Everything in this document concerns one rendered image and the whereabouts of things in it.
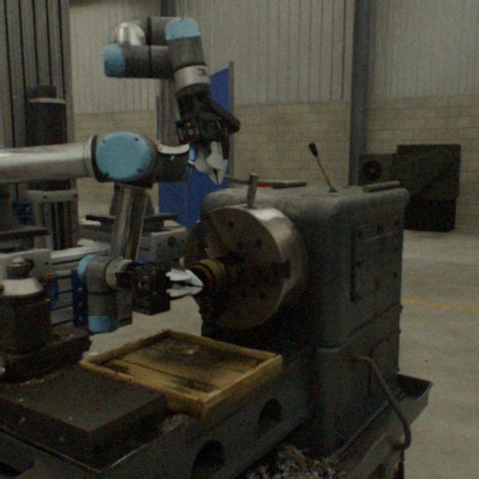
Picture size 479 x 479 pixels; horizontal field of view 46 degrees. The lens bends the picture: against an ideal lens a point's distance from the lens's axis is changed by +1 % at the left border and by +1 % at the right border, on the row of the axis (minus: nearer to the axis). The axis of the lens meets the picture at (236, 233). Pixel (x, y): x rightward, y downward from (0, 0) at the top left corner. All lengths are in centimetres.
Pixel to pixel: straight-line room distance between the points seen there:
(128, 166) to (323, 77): 1121
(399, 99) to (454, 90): 101
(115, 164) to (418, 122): 1049
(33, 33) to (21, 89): 18
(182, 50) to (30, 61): 75
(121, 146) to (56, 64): 68
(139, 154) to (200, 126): 19
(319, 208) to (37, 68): 100
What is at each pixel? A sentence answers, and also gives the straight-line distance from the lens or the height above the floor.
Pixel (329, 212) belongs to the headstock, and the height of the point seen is 122.
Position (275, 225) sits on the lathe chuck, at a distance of 138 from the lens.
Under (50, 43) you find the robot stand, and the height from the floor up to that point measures 171.
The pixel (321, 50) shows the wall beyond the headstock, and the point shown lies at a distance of 1255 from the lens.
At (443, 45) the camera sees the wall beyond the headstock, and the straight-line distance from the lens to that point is 1172.
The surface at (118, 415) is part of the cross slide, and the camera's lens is 93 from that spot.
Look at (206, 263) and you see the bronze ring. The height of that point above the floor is 112.
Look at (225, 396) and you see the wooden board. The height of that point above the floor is 89.
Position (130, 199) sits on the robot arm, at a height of 125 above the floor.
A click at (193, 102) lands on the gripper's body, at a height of 148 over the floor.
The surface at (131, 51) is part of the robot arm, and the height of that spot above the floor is 160.
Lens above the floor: 137
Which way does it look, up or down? 8 degrees down
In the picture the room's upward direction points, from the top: straight up
